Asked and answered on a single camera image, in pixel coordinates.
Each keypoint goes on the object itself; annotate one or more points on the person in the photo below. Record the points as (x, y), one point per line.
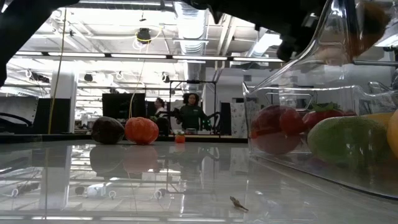
(160, 107)
(191, 115)

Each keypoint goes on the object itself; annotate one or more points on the white board panel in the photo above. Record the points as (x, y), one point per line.
(15, 107)

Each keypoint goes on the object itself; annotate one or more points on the black cabinet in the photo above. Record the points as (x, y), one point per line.
(225, 116)

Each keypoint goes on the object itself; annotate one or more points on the slanted silver air duct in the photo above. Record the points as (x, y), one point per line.
(264, 43)

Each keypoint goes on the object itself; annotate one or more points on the yellow fruit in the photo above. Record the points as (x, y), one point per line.
(381, 116)

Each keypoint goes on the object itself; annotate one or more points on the white building column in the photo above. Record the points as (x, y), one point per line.
(66, 90)

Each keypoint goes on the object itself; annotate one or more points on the small orange fruit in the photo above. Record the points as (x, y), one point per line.
(180, 138)

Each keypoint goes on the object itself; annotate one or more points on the orange-red round fruit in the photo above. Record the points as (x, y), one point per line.
(141, 130)

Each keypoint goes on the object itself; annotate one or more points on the black partition panel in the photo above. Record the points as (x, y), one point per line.
(62, 115)

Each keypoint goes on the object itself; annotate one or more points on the black ceiling camera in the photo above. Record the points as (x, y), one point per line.
(143, 34)

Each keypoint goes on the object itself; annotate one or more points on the small brown stem piece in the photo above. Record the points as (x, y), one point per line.
(237, 203)

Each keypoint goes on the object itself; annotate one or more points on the silver ventilation duct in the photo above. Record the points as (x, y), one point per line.
(191, 34)

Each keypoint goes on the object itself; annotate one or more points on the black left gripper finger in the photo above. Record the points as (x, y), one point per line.
(354, 28)

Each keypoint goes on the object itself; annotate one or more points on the long led light bar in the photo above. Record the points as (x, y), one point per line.
(140, 55)

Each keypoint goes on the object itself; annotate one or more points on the green lime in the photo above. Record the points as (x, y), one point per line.
(348, 140)

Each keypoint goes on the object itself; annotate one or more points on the yellow lemon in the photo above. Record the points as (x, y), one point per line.
(394, 133)

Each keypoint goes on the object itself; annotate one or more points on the clear plastic basket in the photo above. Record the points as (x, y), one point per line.
(311, 169)

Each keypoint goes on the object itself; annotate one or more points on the dark oval avocado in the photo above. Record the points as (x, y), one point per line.
(107, 130)

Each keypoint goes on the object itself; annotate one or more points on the black background robot arm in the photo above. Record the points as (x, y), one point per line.
(216, 116)

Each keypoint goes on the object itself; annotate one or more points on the black office chair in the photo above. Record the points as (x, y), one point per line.
(164, 124)

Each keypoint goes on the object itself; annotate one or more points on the white poster board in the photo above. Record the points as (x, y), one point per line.
(239, 116)

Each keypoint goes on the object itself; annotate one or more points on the black computer monitor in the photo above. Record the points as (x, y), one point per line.
(122, 104)

